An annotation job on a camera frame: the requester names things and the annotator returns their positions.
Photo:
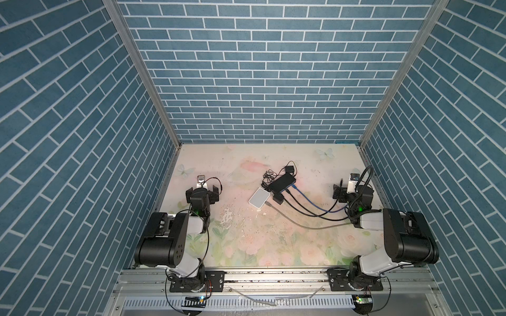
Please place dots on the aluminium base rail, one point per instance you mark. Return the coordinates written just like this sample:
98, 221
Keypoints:
277, 291

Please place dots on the white box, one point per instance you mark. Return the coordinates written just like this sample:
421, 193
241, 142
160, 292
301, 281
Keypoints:
259, 198

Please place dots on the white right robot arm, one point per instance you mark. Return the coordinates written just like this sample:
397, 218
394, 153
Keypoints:
407, 238

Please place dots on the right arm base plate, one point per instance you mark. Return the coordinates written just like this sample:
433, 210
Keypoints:
342, 280

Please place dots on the aluminium corner post left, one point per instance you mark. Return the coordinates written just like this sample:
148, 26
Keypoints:
114, 11

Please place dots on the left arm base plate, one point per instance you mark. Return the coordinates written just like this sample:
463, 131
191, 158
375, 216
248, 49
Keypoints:
212, 281

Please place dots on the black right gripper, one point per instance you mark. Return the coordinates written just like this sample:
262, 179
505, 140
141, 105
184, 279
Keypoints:
343, 195

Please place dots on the aluminium corner post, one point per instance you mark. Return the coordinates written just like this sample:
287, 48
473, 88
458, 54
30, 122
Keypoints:
417, 44
114, 11

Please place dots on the aluminium corner post right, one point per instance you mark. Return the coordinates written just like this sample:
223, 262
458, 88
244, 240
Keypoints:
417, 44

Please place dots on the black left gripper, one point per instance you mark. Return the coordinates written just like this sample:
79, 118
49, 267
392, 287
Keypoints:
213, 196

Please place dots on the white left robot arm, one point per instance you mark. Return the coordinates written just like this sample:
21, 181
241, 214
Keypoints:
163, 240

